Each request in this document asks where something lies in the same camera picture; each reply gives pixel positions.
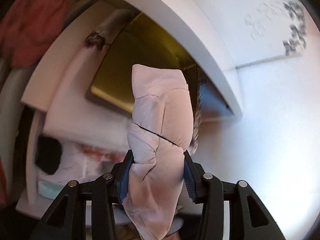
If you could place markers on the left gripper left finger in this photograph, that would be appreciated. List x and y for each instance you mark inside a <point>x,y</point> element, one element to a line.
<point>121,178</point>

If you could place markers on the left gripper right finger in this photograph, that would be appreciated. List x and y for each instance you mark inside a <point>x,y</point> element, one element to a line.
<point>192,176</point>

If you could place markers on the white garment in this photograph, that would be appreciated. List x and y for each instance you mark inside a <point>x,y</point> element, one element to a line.
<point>84,163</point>

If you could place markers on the pale pink sock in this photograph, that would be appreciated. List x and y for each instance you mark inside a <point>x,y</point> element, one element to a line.
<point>160,133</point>

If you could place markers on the black sock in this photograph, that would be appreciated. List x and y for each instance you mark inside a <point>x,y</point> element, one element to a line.
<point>48,154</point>

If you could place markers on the light teal cloth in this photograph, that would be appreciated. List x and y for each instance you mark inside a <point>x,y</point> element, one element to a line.
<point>49,190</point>

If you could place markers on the gold brown box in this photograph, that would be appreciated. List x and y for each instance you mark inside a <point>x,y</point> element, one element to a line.
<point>142,41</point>

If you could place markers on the red fabric cloth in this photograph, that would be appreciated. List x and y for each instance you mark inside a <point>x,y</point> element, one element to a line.
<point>30,27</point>

